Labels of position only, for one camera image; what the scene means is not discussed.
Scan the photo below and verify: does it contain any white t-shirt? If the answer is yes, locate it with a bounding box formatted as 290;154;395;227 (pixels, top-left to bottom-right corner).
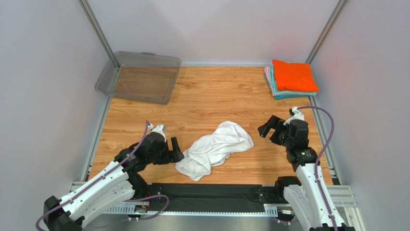
175;121;254;181

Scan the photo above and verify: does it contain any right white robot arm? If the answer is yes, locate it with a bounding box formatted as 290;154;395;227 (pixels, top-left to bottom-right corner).
258;115;355;231

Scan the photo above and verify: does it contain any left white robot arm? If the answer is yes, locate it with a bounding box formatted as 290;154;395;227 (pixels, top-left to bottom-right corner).
36;131;184;231

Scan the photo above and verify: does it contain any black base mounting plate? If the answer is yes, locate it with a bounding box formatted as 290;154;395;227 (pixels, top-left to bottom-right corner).
143;183;287;213

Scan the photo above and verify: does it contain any orange folded t-shirt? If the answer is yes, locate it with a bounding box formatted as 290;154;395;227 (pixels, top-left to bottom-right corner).
272;59;320;92

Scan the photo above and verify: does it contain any pink folded t-shirt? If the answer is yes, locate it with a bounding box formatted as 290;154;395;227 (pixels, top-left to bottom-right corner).
264;66;275;98

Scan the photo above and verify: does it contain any clear grey plastic bin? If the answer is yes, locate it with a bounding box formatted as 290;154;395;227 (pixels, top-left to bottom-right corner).
94;51;181;104

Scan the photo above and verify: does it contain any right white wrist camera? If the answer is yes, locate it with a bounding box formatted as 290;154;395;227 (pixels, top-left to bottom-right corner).
283;107;305;125

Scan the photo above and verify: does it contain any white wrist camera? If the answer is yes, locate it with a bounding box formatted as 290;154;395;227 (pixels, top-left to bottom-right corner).
148;124;167;142
283;107;305;125

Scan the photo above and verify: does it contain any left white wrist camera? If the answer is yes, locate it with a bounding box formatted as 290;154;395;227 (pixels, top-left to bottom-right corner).
148;124;167;142

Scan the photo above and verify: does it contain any aluminium frame rail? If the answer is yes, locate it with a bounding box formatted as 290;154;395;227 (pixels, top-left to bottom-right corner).
65;180;366;231

